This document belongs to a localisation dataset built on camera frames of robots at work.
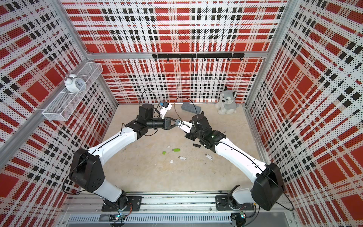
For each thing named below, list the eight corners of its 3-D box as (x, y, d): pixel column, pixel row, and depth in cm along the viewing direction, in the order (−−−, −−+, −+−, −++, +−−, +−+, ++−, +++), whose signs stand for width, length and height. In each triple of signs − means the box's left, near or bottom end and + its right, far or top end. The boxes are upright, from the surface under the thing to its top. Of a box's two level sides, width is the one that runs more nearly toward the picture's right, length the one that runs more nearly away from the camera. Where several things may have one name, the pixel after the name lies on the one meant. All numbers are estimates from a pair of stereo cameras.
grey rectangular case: (180, 110, 122) (180, 106, 118) (184, 105, 126) (183, 101, 122) (198, 115, 118) (198, 111, 114) (201, 109, 122) (201, 105, 118)
